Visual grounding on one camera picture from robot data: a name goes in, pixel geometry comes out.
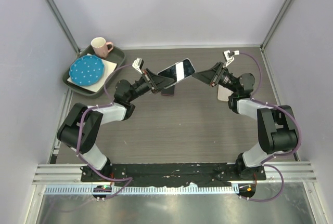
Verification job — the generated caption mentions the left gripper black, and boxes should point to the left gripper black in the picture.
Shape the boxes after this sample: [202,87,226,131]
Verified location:
[127,69,174,103]

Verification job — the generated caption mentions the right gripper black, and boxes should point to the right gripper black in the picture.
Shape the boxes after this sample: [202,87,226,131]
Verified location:
[192,62,239,94]

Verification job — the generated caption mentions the purple smartphone black screen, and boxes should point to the purple smartphone black screen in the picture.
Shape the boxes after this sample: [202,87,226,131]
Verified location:
[161,86,175,96]

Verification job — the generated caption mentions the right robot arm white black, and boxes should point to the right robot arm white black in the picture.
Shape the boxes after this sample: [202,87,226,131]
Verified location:
[193,62,300,180]

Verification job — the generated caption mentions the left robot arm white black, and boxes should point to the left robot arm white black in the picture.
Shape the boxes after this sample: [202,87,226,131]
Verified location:
[57,69,177,182]

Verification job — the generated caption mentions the pink mug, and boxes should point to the pink mug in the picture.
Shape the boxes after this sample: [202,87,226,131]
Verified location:
[91,37,114,59]

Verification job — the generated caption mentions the blue dotted plate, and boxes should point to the blue dotted plate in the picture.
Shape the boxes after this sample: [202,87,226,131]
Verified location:
[69,55,105,86]

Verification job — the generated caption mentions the dark green tray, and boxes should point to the dark green tray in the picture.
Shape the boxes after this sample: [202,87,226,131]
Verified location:
[62,47,125,98]

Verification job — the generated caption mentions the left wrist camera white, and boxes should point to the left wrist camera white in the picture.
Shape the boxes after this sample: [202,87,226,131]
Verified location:
[132,58,144,74]

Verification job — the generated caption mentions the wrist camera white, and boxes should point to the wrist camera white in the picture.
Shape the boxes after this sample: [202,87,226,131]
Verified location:
[223,50,240,67]
[132,58,144,74]

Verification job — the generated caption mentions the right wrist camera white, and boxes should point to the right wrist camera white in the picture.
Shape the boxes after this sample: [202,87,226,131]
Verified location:
[223,50,240,67]

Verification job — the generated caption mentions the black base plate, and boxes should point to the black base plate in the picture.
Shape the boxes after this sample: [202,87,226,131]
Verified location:
[80,162,267,186]

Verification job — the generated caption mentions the slotted cable duct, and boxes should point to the slotted cable duct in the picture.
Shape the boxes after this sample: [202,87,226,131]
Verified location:
[44,183,239,195]

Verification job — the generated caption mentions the aluminium frame rail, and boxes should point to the aluminium frame rail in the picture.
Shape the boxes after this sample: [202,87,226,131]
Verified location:
[32,161,317,185]

